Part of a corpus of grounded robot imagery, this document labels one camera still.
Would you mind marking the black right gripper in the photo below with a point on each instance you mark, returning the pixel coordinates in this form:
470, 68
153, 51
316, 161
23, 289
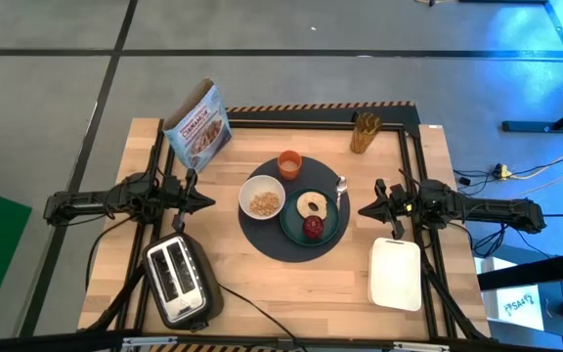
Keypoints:
403, 205

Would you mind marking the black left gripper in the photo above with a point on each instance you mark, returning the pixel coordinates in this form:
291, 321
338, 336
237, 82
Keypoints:
181, 195

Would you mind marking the silver spoon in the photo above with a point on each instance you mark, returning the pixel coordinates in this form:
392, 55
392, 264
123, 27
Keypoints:
341, 185

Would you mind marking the red apple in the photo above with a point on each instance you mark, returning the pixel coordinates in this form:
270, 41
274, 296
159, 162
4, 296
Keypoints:
313, 229

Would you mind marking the blue cinnamon squares cereal box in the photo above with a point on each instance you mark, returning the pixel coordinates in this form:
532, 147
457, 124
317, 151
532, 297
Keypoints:
201, 132

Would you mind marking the amber ribbed glass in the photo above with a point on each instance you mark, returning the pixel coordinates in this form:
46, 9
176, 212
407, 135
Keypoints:
362, 139

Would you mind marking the bagel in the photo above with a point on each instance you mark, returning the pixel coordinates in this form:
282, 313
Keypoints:
303, 205

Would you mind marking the orange cup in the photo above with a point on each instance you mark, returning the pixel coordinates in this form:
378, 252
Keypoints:
290, 175

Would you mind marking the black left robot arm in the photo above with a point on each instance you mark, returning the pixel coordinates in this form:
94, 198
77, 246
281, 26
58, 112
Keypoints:
91, 203

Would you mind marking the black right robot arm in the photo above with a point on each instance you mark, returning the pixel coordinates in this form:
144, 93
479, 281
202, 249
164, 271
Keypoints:
496, 212

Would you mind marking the white ceramic bowl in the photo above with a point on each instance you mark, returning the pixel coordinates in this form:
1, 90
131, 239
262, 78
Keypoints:
252, 188

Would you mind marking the cereal pieces in bowl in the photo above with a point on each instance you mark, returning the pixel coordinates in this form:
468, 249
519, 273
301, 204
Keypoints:
264, 204

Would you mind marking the white cutting board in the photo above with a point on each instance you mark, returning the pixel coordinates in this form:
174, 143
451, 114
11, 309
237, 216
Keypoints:
394, 274

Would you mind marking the dark round placemat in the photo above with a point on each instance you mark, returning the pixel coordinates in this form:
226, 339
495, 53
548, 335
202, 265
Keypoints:
267, 239

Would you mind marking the black and silver toaster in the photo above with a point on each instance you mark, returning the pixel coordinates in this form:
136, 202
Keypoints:
179, 278

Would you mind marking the teal plate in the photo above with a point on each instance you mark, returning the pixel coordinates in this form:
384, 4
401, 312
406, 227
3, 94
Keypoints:
289, 220

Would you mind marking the black hazard-striped edge plate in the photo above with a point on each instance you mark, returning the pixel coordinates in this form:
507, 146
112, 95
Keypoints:
311, 114

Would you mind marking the yellow power plug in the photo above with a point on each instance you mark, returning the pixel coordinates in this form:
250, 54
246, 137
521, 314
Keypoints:
502, 171

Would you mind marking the white printed sign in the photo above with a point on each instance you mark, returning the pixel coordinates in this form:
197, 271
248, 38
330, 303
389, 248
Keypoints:
518, 307

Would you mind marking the black aluminium crossbar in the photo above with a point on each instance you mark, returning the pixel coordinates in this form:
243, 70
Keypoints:
66, 340

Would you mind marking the black aluminium table frame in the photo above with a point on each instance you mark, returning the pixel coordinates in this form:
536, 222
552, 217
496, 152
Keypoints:
311, 125

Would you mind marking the black desk leg frame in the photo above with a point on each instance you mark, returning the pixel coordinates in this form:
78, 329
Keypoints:
562, 29

